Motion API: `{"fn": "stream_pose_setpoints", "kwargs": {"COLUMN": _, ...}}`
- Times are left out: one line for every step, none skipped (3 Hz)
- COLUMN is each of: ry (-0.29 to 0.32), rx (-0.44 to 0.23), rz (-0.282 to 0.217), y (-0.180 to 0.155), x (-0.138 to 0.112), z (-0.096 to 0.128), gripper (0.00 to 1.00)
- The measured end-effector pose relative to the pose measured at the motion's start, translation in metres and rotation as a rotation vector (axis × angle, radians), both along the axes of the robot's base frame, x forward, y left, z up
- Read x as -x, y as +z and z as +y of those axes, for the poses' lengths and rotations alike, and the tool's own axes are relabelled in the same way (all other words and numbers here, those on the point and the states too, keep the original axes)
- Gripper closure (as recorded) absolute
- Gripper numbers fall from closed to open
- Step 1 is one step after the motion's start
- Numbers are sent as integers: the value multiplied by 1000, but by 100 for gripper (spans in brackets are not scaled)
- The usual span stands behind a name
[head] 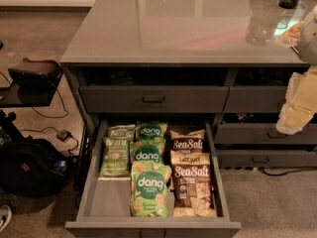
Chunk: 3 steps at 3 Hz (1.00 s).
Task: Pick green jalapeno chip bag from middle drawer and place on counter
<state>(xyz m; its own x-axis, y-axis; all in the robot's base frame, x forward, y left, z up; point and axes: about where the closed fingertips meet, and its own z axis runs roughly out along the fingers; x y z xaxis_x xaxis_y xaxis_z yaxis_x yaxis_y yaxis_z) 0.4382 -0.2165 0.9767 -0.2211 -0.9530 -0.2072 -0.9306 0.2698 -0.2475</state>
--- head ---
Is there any black power adapter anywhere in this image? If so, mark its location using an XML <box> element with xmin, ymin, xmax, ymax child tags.
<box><xmin>56</xmin><ymin>129</ymin><xmax>70</xmax><ymax>142</ymax></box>

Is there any green jalapeno chip bag front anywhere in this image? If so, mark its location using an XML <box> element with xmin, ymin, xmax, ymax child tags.
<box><xmin>99</xmin><ymin>137</ymin><xmax>130</xmax><ymax>178</ymax></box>

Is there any green jalapeno chip bag rear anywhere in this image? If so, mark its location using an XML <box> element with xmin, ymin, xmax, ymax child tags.
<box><xmin>107</xmin><ymin>124</ymin><xmax>136</xmax><ymax>140</ymax></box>

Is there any grey top right drawer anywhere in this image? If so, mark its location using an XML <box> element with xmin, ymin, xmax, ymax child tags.
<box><xmin>224</xmin><ymin>86</ymin><xmax>286</xmax><ymax>113</ymax></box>

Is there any grey middle right drawer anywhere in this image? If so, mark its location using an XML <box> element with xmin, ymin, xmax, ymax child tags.
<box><xmin>214</xmin><ymin>123</ymin><xmax>317</xmax><ymax>145</ymax></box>

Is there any brown sea salt bag front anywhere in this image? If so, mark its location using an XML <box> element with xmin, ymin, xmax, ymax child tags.
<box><xmin>170</xmin><ymin>151</ymin><xmax>216</xmax><ymax>217</ymax></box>

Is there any black white fiducial marker board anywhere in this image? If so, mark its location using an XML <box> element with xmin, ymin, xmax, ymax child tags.
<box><xmin>275</xmin><ymin>21</ymin><xmax>303</xmax><ymax>48</ymax></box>

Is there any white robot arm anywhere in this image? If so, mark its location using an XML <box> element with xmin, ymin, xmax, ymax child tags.
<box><xmin>275</xmin><ymin>6</ymin><xmax>317</xmax><ymax>135</ymax></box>

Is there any green dang bag middle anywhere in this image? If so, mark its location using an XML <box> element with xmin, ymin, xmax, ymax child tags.
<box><xmin>130</xmin><ymin>137</ymin><xmax>165</xmax><ymax>163</ymax></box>

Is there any green dang bag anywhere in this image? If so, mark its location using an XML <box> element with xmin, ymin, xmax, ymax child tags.
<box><xmin>130</xmin><ymin>137</ymin><xmax>165</xmax><ymax>163</ymax></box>
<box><xmin>136</xmin><ymin>121</ymin><xmax>167</xmax><ymax>140</ymax></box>
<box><xmin>130</xmin><ymin>161</ymin><xmax>171</xmax><ymax>217</ymax></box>

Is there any black backpack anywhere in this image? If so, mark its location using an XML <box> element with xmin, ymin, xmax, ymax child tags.
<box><xmin>0</xmin><ymin>139</ymin><xmax>72</xmax><ymax>197</ymax></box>

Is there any green jalapeno chip bag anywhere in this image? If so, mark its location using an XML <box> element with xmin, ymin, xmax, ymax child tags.
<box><xmin>107</xmin><ymin>124</ymin><xmax>136</xmax><ymax>140</ymax></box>
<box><xmin>99</xmin><ymin>137</ymin><xmax>130</xmax><ymax>178</ymax></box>

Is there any white shoe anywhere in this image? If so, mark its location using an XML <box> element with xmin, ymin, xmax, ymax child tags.
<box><xmin>0</xmin><ymin>205</ymin><xmax>12</xmax><ymax>233</ymax></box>

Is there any grey cabinet with glass top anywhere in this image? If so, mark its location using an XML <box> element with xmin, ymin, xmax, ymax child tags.
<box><xmin>59</xmin><ymin>0</ymin><xmax>317</xmax><ymax>171</ymax></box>

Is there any green dang bag front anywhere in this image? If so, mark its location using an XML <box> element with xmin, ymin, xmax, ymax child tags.
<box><xmin>130</xmin><ymin>161</ymin><xmax>171</xmax><ymax>217</ymax></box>

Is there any grey top left drawer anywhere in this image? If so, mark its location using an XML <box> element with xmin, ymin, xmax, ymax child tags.
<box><xmin>79</xmin><ymin>85</ymin><xmax>229</xmax><ymax>113</ymax></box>

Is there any brown sea salt bag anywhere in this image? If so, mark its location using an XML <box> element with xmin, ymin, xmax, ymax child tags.
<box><xmin>170</xmin><ymin>151</ymin><xmax>216</xmax><ymax>217</ymax></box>
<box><xmin>170</xmin><ymin>129</ymin><xmax>205</xmax><ymax>154</ymax></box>

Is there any black cable under cabinet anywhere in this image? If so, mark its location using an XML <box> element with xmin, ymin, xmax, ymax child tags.
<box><xmin>257</xmin><ymin>166</ymin><xmax>317</xmax><ymax>178</ymax></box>

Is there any open grey middle drawer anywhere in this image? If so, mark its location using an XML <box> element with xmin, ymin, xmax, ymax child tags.
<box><xmin>65</xmin><ymin>120</ymin><xmax>241</xmax><ymax>238</ymax></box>

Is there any brown sea salt bag rear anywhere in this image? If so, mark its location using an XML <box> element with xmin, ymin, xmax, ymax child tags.
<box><xmin>170</xmin><ymin>129</ymin><xmax>205</xmax><ymax>154</ymax></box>

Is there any black side table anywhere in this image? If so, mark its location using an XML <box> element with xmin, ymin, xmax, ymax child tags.
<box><xmin>0</xmin><ymin>75</ymin><xmax>61</xmax><ymax>145</ymax></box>

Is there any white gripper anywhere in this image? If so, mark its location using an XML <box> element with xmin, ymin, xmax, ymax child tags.
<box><xmin>275</xmin><ymin>71</ymin><xmax>317</xmax><ymax>135</ymax></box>

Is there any black floor cable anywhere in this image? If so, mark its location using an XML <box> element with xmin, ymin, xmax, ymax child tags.
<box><xmin>0</xmin><ymin>71</ymin><xmax>80</xmax><ymax>157</ymax></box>

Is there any green dang bag rear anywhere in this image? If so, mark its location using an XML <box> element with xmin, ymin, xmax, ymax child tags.
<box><xmin>136</xmin><ymin>121</ymin><xmax>167</xmax><ymax>140</ymax></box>

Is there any grey bottom right drawer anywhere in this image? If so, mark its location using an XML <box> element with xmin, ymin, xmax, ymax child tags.
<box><xmin>216</xmin><ymin>150</ymin><xmax>317</xmax><ymax>168</ymax></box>

